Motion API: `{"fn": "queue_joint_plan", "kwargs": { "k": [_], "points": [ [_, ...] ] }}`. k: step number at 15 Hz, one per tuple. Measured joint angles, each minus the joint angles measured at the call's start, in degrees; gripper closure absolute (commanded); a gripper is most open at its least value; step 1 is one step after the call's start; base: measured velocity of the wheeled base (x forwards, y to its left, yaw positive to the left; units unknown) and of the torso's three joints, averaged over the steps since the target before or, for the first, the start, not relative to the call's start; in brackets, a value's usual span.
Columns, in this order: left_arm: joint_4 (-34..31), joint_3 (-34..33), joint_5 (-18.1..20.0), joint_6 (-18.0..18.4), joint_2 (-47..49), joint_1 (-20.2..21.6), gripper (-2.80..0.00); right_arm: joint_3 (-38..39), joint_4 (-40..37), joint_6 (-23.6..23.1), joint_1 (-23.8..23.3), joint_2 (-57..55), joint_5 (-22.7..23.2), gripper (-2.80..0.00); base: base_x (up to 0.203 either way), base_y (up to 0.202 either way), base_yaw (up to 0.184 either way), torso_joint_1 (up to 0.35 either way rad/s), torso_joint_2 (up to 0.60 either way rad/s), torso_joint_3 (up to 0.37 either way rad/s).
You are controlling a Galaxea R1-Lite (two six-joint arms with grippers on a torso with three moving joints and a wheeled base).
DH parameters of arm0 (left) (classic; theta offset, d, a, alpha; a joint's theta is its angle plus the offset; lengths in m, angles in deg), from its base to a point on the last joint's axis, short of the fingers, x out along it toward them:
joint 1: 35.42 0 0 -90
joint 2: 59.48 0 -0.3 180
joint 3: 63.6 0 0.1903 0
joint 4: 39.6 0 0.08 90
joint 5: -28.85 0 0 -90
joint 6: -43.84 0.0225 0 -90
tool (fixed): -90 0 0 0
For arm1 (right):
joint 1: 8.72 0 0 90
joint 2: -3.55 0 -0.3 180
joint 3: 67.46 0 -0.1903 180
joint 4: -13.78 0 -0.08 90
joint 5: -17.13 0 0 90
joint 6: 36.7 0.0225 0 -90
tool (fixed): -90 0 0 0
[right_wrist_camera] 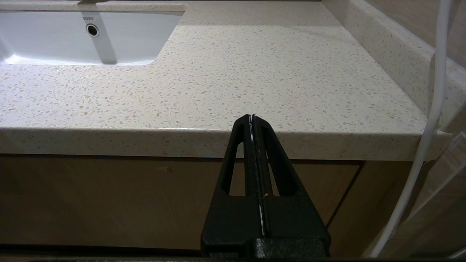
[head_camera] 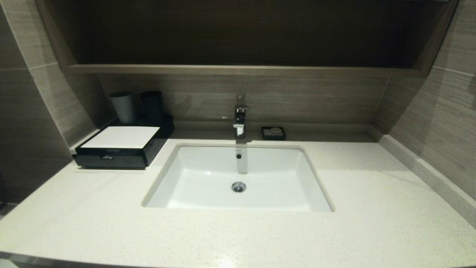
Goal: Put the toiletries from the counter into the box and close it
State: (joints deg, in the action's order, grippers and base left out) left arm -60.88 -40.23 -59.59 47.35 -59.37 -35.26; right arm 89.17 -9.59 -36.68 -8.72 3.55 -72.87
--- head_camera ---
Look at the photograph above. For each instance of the black drawer box housing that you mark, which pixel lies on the black drawer box housing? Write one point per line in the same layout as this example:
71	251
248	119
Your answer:
155	148

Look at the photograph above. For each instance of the chrome faucet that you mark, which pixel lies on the chrome faucet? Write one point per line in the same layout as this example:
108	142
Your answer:
240	116

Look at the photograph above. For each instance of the black soap dish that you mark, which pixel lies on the black soap dish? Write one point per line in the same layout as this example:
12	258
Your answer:
264	137

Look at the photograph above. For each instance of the round beige soap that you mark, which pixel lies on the round beige soap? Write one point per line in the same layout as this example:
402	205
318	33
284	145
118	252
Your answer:
276	130

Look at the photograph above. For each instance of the chrome drain stopper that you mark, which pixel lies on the chrome drain stopper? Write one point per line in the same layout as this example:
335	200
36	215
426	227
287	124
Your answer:
238	187

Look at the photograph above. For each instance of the white ceramic sink basin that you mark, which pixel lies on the white ceramic sink basin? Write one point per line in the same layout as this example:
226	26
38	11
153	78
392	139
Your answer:
267	178

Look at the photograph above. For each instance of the black cup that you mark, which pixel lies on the black cup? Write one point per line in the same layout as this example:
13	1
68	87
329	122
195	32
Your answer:
151	108

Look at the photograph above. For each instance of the white paper card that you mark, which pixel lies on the white paper card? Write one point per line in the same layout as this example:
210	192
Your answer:
122	137

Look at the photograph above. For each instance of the pale grey cup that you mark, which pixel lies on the pale grey cup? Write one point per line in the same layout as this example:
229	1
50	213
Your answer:
122	108

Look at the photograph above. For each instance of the wooden wall shelf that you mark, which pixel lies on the wooden wall shelf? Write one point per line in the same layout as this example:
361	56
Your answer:
241	70

